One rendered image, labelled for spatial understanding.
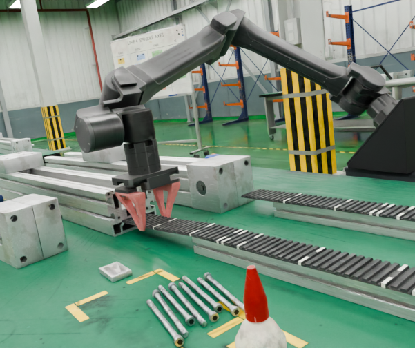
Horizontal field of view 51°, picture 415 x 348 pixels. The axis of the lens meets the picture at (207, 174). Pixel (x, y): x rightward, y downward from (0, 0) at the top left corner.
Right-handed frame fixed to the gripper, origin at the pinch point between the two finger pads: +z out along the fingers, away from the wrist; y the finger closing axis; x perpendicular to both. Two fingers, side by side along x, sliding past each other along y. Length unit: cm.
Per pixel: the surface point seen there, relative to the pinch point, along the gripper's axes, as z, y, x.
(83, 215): -0.5, 4.7, -18.0
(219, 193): -1.5, -14.3, 2.2
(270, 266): 1.9, 1.4, 27.8
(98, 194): -5.5, 4.8, -9.6
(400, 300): 1.2, 2.1, 44.9
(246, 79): -38, -836, -754
